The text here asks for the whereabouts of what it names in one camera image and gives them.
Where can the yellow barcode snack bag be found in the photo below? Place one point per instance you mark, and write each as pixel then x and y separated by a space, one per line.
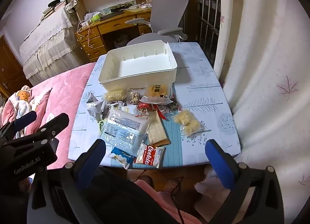
pixel 158 94

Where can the red white cookies packet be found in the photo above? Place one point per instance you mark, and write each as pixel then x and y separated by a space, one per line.
pixel 150 155

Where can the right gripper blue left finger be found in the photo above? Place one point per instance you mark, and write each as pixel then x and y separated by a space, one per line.
pixel 78 175

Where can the white floral curtain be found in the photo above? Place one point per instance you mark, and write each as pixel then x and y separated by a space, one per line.
pixel 262 62

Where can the clear bag yellow puffs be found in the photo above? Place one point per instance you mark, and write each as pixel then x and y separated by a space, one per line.
pixel 186 119

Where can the grey office chair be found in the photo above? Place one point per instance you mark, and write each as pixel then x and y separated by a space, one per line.
pixel 164 22

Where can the plush doll on bed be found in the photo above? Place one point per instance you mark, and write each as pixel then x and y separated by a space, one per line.
pixel 21 100

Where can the beige wafer cracker packet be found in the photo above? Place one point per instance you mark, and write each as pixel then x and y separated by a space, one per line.
pixel 156 132

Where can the white plastic storage bin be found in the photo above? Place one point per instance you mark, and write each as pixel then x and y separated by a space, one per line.
pixel 138 66

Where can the clear bag pale floss roll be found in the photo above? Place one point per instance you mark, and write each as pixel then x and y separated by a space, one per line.
pixel 117 95

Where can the blue white snack packet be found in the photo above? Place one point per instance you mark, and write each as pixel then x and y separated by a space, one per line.
pixel 122 157

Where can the brown wooden door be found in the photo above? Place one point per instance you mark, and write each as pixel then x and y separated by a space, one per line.
pixel 12 75

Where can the red dark candy wrappers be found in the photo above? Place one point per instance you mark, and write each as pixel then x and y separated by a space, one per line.
pixel 165 112

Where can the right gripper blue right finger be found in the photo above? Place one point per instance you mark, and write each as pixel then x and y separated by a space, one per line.
pixel 229 172

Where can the clear bag brown nut clusters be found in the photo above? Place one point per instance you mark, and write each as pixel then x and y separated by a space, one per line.
pixel 134 95

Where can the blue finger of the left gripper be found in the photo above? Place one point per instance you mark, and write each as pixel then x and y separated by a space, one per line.
pixel 47 132
pixel 10 129

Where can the pink bed quilt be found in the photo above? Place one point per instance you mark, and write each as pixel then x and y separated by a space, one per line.
pixel 61 94

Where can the cloth covered piano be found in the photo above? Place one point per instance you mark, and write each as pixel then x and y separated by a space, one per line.
pixel 52 48

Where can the wooden desk with drawers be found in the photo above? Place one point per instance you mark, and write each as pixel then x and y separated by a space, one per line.
pixel 114 32

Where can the window metal security bars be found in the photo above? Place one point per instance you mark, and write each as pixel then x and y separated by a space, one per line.
pixel 209 13

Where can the large white blue snack bag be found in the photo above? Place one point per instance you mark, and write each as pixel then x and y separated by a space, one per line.
pixel 124 130

